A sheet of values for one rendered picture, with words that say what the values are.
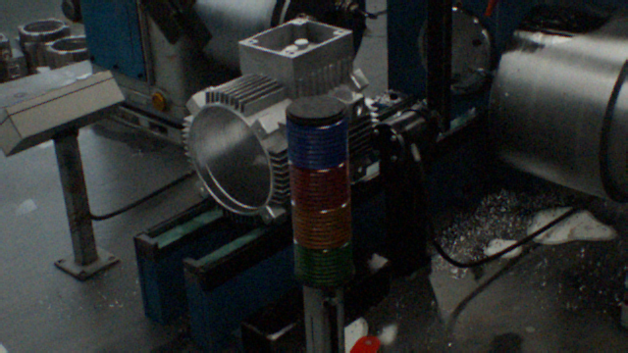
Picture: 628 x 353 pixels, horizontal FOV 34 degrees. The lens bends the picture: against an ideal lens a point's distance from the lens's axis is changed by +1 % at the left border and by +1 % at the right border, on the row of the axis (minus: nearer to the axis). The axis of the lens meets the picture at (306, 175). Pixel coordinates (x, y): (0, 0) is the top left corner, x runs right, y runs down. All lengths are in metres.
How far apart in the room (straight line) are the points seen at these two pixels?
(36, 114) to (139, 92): 0.55
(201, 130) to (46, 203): 0.46
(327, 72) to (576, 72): 0.32
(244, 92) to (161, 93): 0.58
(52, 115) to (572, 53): 0.69
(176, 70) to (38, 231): 0.38
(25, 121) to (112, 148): 0.54
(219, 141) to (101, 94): 0.18
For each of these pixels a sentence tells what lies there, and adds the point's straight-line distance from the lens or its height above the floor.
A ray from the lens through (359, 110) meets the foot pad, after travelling 1.38.
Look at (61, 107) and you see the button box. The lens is 1.45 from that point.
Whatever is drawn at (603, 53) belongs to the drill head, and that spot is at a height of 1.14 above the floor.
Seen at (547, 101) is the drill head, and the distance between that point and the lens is 1.35.
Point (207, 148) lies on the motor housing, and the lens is 1.42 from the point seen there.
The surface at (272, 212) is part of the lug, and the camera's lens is 1.33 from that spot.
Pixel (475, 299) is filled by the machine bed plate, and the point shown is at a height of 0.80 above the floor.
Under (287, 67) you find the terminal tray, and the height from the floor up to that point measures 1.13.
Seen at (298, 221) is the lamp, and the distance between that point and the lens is 1.02.
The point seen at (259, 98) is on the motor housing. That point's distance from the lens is 1.31.
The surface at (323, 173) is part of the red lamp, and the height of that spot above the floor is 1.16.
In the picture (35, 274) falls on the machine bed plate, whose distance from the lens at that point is 1.59.
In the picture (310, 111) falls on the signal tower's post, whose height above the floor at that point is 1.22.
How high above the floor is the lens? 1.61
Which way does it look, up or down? 27 degrees down
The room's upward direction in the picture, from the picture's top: 3 degrees counter-clockwise
